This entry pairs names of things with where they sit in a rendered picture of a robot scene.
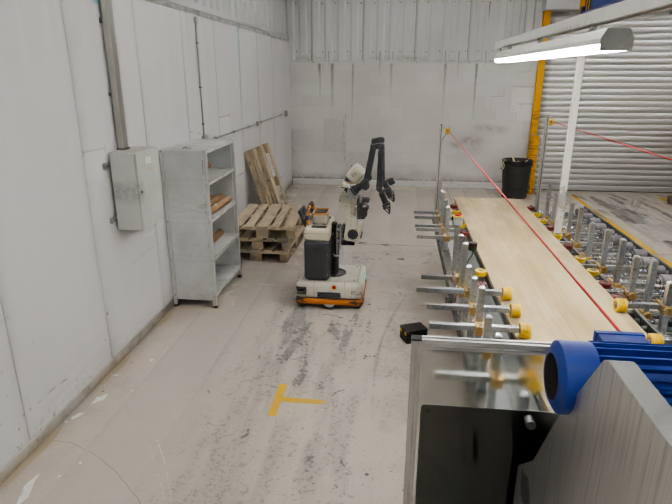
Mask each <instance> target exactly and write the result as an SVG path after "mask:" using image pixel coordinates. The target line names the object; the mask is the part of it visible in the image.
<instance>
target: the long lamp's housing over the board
mask: <svg viewBox="0 0 672 504"><path fill-rule="evenodd" d="M634 40H635V37H634V35H633V32H632V29H631V28H606V29H601V30H597V31H592V32H587V33H583V34H578V35H573V36H569V37H564V38H560V39H555V40H550V41H546V42H541V43H537V44H532V45H527V46H523V47H518V48H514V49H509V50H504V51H500V52H497V53H496V55H495V56H494V63H496V62H495V60H496V59H502V58H509V57H516V56H523V55H530V54H537V53H544V52H551V51H558V50H565V49H572V48H579V47H586V46H593V45H600V48H599V51H632V48H633V43H634Z"/></svg>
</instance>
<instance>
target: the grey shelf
mask: <svg viewBox="0 0 672 504"><path fill-rule="evenodd" d="M230 144H231V145H230ZM232 144H233V145H232ZM184 146H185V147H186V146H187V147H191V149H182V148H183V147H184ZM159 155H160V165H161V175H162V185H163V195H164V205H165V215H166V225H167V235H168V245H169V255H170V265H171V275H172V285H173V295H174V306H179V303H178V300H177V296H178V299H190V300H211V301H212V298H213V308H218V298H217V296H218V295H219V294H220V292H221V290H222V289H223V288H224V287H225V286H226V285H227V284H228V283H229V282H230V281H231V279H232V278H233V277H234V276H235V274H236V273H237V272H238V274H239V275H238V277H242V273H241V256H240V238H239V220H238V203H237V185H236V167H235V149H234V140H233V139H192V140H189V141H186V142H183V143H180V144H177V145H174V146H170V147H167V148H164V149H161V150H159ZM231 155H232V162H231ZM233 159H234V160H233ZM208 161H209V162H210V164H211V167H210V168H209V169H208ZM233 161H234V162H233ZM202 162H203V168H202ZM204 165H205V166H204ZM204 167H205V168H204ZM232 172H233V179H232ZM203 175H204V176H203ZM234 179H235V180H234ZM234 181H235V182H234ZM234 183H235V184H234ZM233 189H234V196H233ZM235 192H236V193H235ZM210 194H212V195H213V196H214V197H215V196H217V195H219V194H223V195H224V196H225V197H226V196H230V197H231V202H230V203H228V204H227V205H225V206H224V207H222V208H221V209H219V210H218V211H216V212H215V213H213V214H212V215H211V202H210ZM235 194H236V195H235ZM165 196H166V197H165ZM235 199H236V200H235ZM205 202H206V208H205ZM234 206H235V213H234ZM236 210H237V211H236ZM206 215H207V217H206ZM236 215H237V216H236ZM208 216H209V217H208ZM236 217H237V218H236ZM235 223H236V230H235ZM207 228H208V234H207ZM218 229H223V230H224V234H223V235H222V236H221V237H220V238H219V239H218V240H217V241H216V242H215V243H213V231H214V233H215V232H216V231H217V230H218ZM237 229H238V230H237ZM209 230H210V231H209ZM209 232H210V233H209ZM209 234H210V235H209ZM236 240H237V247H236ZM208 242H209V247H208ZM210 244H211V245H210ZM210 246H211V247H210ZM238 246H239V247H238ZM238 251H239V252H238ZM173 255H174V256H173ZM237 257H238V264H237ZM214 300H215V301H214Z"/></svg>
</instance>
